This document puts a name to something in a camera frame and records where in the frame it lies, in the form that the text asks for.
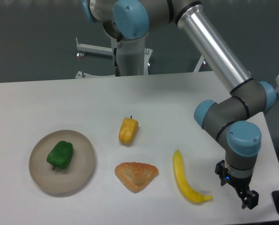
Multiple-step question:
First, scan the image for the beige round plate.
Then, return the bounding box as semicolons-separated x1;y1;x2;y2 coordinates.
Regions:
29;130;95;196

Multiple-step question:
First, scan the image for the triangular pastry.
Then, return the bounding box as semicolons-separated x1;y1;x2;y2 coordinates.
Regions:
115;162;159;193

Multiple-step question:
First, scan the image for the yellow bell pepper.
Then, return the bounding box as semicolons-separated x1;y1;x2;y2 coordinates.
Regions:
118;116;139;145

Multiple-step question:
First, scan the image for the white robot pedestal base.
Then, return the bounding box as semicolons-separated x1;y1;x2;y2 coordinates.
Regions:
76;21;211;78

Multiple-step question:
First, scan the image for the black cable on pedestal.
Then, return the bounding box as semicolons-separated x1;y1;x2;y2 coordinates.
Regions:
113;32;124;77

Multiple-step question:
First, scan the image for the green bell pepper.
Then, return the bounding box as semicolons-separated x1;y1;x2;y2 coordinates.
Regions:
46;141;73;170

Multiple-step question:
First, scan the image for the yellow banana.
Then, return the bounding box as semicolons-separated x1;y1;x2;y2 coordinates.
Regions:
172;150;213;204

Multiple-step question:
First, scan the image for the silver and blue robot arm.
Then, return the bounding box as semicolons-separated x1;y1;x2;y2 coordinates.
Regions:
81;0;276;209

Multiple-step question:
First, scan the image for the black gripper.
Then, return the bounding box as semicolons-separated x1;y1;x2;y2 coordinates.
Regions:
215;160;259;210

